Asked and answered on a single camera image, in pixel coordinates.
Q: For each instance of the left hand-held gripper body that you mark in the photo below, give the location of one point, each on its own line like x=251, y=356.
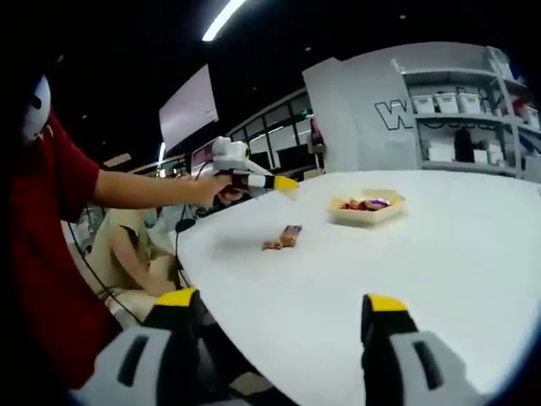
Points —
x=230, y=154

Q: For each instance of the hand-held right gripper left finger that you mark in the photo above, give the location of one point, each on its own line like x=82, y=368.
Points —
x=169, y=363

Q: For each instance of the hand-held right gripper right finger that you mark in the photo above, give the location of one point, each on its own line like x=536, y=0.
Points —
x=393, y=363

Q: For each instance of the orange food snack packet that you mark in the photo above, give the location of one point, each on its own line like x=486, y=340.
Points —
x=292, y=235

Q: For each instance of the beige food container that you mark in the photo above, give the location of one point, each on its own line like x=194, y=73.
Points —
x=359, y=216

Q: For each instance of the person's left hand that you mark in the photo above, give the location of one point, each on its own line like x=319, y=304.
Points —
x=213, y=186

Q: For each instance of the computer monitor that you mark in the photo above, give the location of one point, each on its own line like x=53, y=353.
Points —
x=203, y=154

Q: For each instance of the white hanging screen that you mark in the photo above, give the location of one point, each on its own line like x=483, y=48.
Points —
x=188, y=110

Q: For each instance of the red hanging garment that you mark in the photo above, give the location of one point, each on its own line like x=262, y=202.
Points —
x=317, y=135

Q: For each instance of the ceiling light strip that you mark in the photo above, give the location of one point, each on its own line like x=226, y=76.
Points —
x=224, y=19

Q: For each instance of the person's red shirt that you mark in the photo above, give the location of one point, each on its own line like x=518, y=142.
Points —
x=46, y=262

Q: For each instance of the white box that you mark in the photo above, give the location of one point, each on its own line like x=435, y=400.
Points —
x=440, y=152

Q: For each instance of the group of white storage bins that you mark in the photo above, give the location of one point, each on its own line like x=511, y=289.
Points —
x=444, y=102

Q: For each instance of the black bag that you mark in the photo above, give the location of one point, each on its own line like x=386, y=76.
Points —
x=464, y=146

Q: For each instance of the white worn device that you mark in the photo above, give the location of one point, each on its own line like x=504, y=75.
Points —
x=38, y=110

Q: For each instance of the grey metal shelving unit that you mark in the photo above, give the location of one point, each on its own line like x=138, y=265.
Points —
x=465, y=119

